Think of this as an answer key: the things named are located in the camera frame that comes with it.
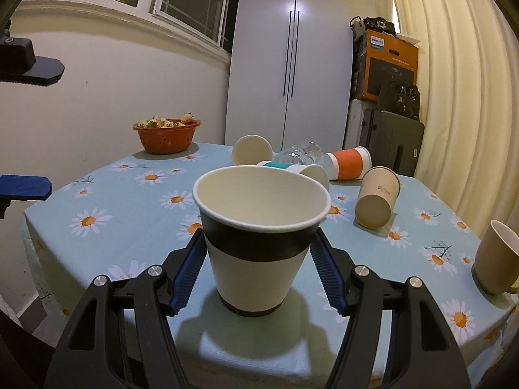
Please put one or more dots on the teal sleeved white paper cup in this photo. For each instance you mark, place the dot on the teal sleeved white paper cup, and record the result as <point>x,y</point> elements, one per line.
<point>313,171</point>

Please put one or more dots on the white double door cabinet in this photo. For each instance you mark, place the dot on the white double door cabinet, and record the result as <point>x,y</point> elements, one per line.
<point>291,68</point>

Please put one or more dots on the daisy pattern blue tablecloth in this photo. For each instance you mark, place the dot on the daisy pattern blue tablecloth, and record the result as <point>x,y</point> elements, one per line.
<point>126,217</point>

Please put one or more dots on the clear glass tumbler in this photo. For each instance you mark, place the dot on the clear glass tumbler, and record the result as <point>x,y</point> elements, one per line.
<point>307,153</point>

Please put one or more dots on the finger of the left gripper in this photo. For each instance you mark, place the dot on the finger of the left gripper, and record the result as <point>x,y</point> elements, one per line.
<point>22,188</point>

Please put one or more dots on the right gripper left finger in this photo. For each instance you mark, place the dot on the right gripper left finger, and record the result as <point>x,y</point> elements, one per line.
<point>118,335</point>

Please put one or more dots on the beige kraft paper cup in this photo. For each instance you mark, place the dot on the beige kraft paper cup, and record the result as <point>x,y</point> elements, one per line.
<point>377,197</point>

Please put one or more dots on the mushrooms in bowl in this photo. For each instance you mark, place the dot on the mushrooms in bowl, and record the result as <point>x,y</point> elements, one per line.
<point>160,122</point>

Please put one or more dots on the black bag on box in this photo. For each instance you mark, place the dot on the black bag on box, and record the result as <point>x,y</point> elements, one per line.
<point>379,24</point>

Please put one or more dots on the dark grey suitcase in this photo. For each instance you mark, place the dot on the dark grey suitcase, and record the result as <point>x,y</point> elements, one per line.
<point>394,141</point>

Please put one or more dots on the beige ceramic mug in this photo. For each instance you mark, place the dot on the beige ceramic mug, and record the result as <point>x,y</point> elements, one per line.
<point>497,261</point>

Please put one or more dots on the red colander bowl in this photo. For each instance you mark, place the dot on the red colander bowl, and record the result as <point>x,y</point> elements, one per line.
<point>166,140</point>

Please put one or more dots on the orange black cardboard box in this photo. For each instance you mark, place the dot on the orange black cardboard box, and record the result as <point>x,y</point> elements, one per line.
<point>380,57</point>

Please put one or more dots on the orange sleeved white paper cup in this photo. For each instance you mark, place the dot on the orange sleeved white paper cup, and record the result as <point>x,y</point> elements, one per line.
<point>348,164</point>

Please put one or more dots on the pink striped white paper cup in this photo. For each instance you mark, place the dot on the pink striped white paper cup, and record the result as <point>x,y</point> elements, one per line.
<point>250,150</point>

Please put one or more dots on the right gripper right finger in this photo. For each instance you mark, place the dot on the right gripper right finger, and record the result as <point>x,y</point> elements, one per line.
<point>423,353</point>

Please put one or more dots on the cream curtain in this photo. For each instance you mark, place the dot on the cream curtain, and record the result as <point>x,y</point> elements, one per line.
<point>468,81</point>

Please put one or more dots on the dark brown handbag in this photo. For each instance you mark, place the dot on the dark brown handbag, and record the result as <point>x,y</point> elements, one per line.
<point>399,99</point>

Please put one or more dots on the black banded white paper cup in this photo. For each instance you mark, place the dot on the black banded white paper cup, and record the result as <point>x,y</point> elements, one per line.
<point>258,224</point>

